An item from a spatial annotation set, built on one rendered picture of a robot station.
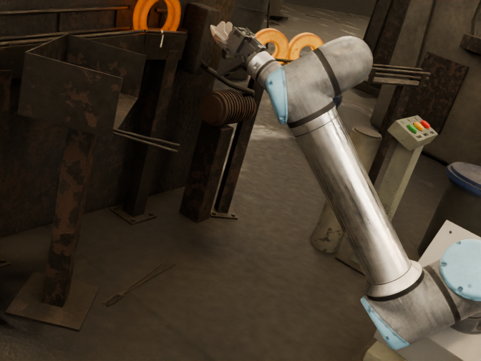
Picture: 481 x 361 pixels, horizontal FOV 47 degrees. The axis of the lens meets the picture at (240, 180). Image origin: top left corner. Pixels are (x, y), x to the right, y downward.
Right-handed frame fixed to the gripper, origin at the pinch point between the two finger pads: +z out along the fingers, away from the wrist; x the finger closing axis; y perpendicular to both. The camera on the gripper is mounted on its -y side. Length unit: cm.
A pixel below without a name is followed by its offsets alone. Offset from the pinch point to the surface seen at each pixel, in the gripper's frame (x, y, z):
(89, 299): 53, -65, -42
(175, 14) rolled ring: 6.7, -2.2, 11.1
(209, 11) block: -7.5, 0.9, 9.9
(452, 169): -89, -9, -79
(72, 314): 61, -64, -45
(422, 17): -259, 8, 23
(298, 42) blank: -38.2, 3.7, -10.5
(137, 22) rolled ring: 21.9, -6.1, 10.9
